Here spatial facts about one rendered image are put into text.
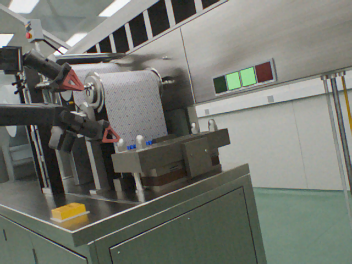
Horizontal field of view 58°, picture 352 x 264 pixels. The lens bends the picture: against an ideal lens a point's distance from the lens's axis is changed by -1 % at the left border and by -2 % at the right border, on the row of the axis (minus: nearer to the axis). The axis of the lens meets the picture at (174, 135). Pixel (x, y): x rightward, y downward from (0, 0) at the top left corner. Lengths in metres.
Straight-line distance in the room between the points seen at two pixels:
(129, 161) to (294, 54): 0.57
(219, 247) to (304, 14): 0.73
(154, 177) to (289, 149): 2.91
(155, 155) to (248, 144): 3.17
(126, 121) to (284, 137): 2.82
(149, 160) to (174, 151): 0.10
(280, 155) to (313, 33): 2.99
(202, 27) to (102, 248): 0.79
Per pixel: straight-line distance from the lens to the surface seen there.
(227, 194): 1.10
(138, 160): 0.94
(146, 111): 1.20
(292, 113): 3.69
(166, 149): 0.99
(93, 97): 1.14
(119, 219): 0.84
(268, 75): 1.02
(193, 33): 1.23
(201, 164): 1.06
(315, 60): 0.96
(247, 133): 4.07
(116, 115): 1.13
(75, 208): 0.92
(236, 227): 1.14
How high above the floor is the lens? 1.10
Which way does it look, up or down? 3 degrees down
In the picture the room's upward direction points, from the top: 12 degrees counter-clockwise
